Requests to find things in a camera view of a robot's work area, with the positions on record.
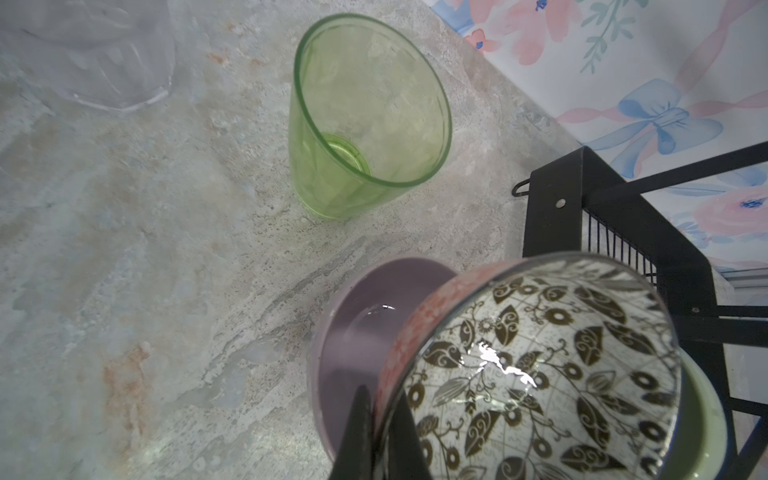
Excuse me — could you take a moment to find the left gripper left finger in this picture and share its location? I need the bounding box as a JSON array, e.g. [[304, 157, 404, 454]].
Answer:
[[328, 385, 373, 480]]

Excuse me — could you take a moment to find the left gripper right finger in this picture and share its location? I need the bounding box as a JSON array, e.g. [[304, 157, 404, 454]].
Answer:
[[387, 407, 432, 480]]

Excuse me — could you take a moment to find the red white patterned bowl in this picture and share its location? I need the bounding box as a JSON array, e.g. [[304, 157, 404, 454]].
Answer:
[[373, 252, 682, 479]]

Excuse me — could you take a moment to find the lavender ceramic bowl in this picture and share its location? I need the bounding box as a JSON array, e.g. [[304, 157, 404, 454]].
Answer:
[[307, 255, 457, 460]]

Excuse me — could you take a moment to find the light green ceramic bowl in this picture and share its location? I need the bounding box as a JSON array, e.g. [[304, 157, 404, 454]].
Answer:
[[658, 350, 728, 480]]

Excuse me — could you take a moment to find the green glass cup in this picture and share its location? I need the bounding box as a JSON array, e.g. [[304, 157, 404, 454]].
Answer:
[[288, 13, 453, 219]]

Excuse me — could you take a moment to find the clear glass cup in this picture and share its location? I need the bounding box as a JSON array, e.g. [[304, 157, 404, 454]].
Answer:
[[1, 1, 175, 112]]

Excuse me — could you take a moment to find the black wire dish rack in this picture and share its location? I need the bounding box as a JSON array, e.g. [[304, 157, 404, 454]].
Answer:
[[511, 143, 767, 479]]

